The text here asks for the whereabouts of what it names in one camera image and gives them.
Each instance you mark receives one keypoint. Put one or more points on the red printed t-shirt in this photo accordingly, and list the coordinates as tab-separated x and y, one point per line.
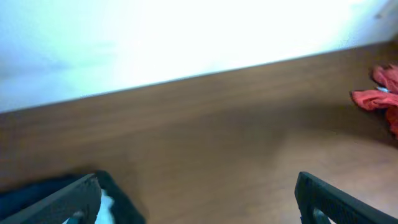
384	97

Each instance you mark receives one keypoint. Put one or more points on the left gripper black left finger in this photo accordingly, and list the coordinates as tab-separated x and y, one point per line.
68	199

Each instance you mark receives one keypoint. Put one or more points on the folded grey garment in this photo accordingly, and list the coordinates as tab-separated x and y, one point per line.
104	215

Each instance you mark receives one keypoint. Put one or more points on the folded navy blue garment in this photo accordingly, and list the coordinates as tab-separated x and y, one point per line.
123	210

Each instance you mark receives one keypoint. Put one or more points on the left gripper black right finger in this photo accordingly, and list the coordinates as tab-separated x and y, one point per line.
320	202

